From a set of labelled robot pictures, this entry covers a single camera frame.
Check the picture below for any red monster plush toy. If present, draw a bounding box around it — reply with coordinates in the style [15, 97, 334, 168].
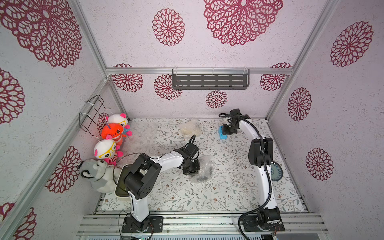
[101, 123, 124, 146]

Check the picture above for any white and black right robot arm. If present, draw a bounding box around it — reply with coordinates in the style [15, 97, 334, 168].
[219, 109, 278, 215]

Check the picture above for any blue tape dispenser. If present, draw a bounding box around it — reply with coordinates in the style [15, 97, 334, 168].
[219, 126, 228, 140]

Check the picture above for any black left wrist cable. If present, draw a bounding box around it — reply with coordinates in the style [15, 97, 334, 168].
[184, 134, 200, 158]

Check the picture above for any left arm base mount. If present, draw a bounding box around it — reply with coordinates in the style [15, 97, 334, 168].
[122, 215, 164, 234]

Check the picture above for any black wire wall basket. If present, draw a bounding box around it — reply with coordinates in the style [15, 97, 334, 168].
[78, 95, 111, 138]

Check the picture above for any white plush with blue dots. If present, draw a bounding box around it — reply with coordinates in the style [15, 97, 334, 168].
[106, 113, 133, 137]

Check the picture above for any white plush with striped shirt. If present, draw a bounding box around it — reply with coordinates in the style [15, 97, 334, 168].
[94, 139, 124, 166]

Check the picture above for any cream plate with black flowers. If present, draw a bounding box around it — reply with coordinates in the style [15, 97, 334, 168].
[179, 119, 202, 139]

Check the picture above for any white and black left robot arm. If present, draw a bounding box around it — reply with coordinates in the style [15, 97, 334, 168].
[119, 143, 200, 223]

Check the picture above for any grey slotted wall shelf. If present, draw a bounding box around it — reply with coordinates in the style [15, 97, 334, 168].
[171, 69, 250, 90]

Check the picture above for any cream rectangular tray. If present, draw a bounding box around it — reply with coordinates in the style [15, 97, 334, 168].
[115, 164, 132, 200]

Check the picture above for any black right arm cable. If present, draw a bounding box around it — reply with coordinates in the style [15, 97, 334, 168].
[218, 112, 273, 240]

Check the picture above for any grey plush koala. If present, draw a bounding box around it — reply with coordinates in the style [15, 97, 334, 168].
[79, 159, 121, 194]

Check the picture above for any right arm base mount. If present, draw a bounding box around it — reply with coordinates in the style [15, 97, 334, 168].
[242, 207, 285, 233]

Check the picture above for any blue floral ceramic plate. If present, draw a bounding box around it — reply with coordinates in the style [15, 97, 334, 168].
[271, 161, 284, 182]

